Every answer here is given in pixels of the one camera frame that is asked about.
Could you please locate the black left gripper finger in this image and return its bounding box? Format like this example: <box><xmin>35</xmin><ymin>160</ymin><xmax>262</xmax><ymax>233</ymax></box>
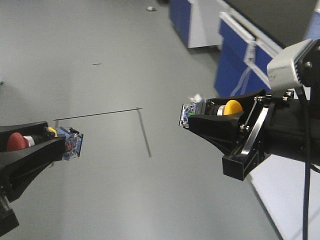
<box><xmin>0</xmin><ymin>121</ymin><xmax>49</xmax><ymax>148</ymax></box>

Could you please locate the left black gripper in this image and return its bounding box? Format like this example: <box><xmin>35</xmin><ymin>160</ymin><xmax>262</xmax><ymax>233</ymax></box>
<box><xmin>0</xmin><ymin>137</ymin><xmax>66</xmax><ymax>237</ymax></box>

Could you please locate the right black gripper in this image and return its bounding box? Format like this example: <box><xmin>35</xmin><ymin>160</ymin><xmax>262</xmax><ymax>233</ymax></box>
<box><xmin>188</xmin><ymin>89</ymin><xmax>320</xmax><ymax>181</ymax></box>

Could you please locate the yellow mushroom push button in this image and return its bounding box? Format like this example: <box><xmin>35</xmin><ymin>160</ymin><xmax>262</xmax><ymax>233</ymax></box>
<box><xmin>178</xmin><ymin>99</ymin><xmax>244</xmax><ymax>129</ymax></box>

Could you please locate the red mushroom push button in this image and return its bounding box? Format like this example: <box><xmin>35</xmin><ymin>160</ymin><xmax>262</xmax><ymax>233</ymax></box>
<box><xmin>6</xmin><ymin>126</ymin><xmax>84</xmax><ymax>161</ymax></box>

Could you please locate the blue lab cabinet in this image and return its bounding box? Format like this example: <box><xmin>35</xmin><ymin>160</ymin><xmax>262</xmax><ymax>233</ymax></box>
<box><xmin>169</xmin><ymin>0</ymin><xmax>320</xmax><ymax>97</ymax></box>

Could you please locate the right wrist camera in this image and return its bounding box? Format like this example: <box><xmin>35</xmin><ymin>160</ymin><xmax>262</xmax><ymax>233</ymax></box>
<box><xmin>267</xmin><ymin>39</ymin><xmax>320</xmax><ymax>91</ymax></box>

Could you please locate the black right camera cable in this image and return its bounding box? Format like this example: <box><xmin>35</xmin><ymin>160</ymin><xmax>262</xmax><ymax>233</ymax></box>
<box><xmin>293</xmin><ymin>86</ymin><xmax>320</xmax><ymax>240</ymax></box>

